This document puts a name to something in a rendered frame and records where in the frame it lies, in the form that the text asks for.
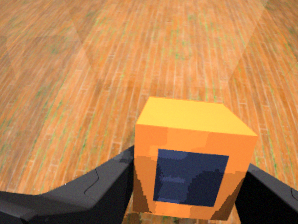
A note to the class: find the orange block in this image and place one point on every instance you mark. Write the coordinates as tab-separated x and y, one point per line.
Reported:
190	159

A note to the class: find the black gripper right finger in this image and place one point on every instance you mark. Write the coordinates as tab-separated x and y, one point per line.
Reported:
263	199

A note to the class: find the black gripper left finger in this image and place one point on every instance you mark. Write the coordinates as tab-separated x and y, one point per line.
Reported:
100	196

